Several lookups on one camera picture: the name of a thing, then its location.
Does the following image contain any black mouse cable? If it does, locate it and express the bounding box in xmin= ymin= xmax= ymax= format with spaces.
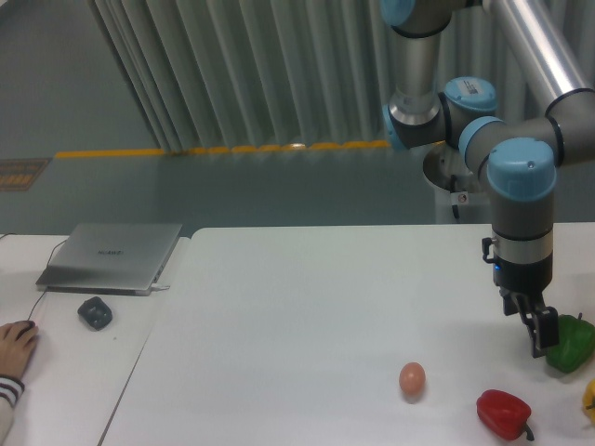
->
xmin=25 ymin=236 xmax=71 ymax=322

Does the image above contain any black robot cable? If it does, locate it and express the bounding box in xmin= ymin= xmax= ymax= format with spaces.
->
xmin=447 ymin=174 xmax=461 ymax=222

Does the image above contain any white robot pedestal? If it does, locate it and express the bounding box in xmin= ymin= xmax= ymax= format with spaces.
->
xmin=422 ymin=142 xmax=491 ymax=224

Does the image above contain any brown egg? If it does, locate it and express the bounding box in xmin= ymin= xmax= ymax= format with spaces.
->
xmin=399 ymin=362 xmax=426 ymax=397

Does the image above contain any grey corrugated curtain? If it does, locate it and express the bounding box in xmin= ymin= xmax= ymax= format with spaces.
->
xmin=94 ymin=1 xmax=594 ymax=165

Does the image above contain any black computer mouse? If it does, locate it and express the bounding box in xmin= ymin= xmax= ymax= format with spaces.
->
xmin=17 ymin=321 xmax=36 ymax=339

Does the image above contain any silver laptop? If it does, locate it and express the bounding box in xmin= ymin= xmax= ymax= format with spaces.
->
xmin=36 ymin=223 xmax=182 ymax=295

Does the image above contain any white usb dongle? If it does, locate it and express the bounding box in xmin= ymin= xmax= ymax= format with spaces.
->
xmin=151 ymin=283 xmax=170 ymax=292

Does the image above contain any striped sleeve forearm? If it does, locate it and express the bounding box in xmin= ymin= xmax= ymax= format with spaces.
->
xmin=0 ymin=374 xmax=25 ymax=443

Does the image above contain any person's hand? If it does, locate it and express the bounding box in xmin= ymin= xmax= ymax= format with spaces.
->
xmin=0 ymin=321 xmax=38 ymax=380

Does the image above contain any yellow bell pepper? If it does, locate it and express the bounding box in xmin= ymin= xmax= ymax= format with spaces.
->
xmin=582 ymin=379 xmax=595 ymax=425

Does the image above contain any small black device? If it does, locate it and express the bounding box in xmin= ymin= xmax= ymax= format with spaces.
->
xmin=77 ymin=296 xmax=112 ymax=331

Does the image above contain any red bell pepper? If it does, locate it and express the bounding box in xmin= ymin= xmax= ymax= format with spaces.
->
xmin=476 ymin=389 xmax=535 ymax=441

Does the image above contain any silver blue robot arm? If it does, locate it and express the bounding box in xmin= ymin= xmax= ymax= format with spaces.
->
xmin=379 ymin=1 xmax=594 ymax=358

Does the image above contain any green bell pepper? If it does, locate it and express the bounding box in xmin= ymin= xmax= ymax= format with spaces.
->
xmin=546 ymin=314 xmax=594 ymax=374

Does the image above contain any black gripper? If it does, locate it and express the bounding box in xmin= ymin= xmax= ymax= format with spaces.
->
xmin=482 ymin=236 xmax=559 ymax=358

